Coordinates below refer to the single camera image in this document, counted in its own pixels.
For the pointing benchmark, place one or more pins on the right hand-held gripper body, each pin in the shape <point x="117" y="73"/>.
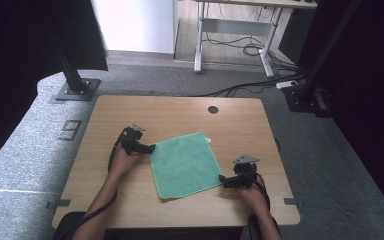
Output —
<point x="246" y="170"/>

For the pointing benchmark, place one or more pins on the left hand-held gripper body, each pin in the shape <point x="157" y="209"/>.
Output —
<point x="130" y="138"/>

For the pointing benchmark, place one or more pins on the green cloth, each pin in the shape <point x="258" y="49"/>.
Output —
<point x="183" y="166"/>

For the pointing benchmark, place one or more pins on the person's left hand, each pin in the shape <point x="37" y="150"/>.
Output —
<point x="123" y="163"/>

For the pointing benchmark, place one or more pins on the person's right hand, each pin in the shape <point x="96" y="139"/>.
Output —
<point x="255" y="198"/>

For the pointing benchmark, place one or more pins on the grey floor outlet cover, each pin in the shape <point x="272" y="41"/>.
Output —
<point x="69" y="130"/>

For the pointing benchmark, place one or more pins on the black metal stand with base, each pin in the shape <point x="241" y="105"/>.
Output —
<point x="76" y="87"/>
<point x="305" y="90"/>

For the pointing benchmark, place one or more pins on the white power strip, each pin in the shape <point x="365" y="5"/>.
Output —
<point x="287" y="84"/>

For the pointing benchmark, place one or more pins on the grey tape strip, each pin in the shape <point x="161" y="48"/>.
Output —
<point x="59" y="203"/>

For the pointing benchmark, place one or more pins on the white cabinet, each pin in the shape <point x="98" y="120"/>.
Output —
<point x="136" y="23"/>

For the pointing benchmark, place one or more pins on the black computer case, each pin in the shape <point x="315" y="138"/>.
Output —
<point x="295" y="36"/>

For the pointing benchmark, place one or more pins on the white-legged desk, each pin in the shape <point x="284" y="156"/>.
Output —
<point x="233" y="27"/>

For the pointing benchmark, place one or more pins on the black curtain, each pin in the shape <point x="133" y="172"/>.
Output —
<point x="373" y="100"/>
<point x="13" y="50"/>

